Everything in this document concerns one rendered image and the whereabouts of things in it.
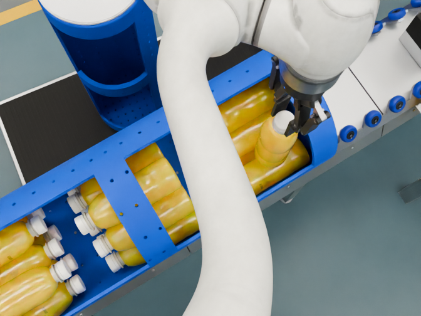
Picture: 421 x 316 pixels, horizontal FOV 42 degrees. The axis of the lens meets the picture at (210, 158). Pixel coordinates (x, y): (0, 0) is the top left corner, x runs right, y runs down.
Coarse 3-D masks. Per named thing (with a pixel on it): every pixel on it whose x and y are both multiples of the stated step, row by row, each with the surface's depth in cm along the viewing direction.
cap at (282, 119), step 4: (280, 112) 101; (284, 112) 101; (288, 112) 101; (276, 116) 100; (280, 116) 100; (284, 116) 101; (288, 116) 101; (292, 116) 100; (276, 120) 100; (280, 120) 100; (284, 120) 100; (288, 120) 100; (276, 124) 100; (280, 124) 100; (284, 124) 100; (276, 128) 101; (280, 128) 100; (284, 128) 100
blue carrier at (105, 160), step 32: (256, 64) 114; (224, 96) 110; (128, 128) 113; (160, 128) 108; (320, 128) 110; (96, 160) 107; (320, 160) 116; (32, 192) 106; (64, 192) 104; (128, 192) 103; (0, 224) 102; (64, 224) 127; (128, 224) 103; (160, 224) 105; (96, 256) 126; (160, 256) 110; (96, 288) 119
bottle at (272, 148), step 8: (272, 120) 104; (264, 128) 105; (272, 128) 103; (264, 136) 105; (272, 136) 104; (280, 136) 103; (288, 136) 103; (296, 136) 105; (256, 144) 116; (264, 144) 107; (272, 144) 105; (280, 144) 104; (288, 144) 105; (256, 152) 117; (264, 152) 111; (272, 152) 109; (280, 152) 108; (288, 152) 111; (264, 160) 116; (272, 160) 114; (280, 160) 114
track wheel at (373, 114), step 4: (368, 112) 135; (372, 112) 134; (376, 112) 134; (368, 116) 135; (372, 116) 134; (376, 116) 135; (380, 116) 136; (368, 120) 135; (372, 120) 135; (376, 120) 135; (380, 120) 136; (368, 124) 135; (372, 124) 136; (376, 124) 136
